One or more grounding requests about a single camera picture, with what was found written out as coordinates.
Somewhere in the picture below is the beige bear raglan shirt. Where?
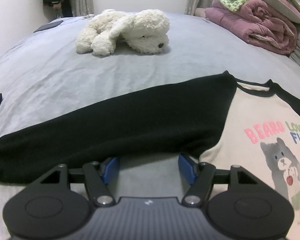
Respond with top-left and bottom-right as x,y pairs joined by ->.
0,72 -> 300,225

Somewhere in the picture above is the dark tablet on bed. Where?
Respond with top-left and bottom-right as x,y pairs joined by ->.
34,20 -> 63,33

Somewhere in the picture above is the grey bed sheet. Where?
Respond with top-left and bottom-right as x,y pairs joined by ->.
0,14 -> 300,239

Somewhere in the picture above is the pink beige pillow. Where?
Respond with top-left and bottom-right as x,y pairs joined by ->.
263,0 -> 300,24

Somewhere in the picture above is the white plush dog toy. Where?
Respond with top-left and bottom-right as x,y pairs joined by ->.
76,9 -> 170,56

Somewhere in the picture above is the pink rolled quilt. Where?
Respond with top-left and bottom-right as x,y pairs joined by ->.
205,0 -> 298,55

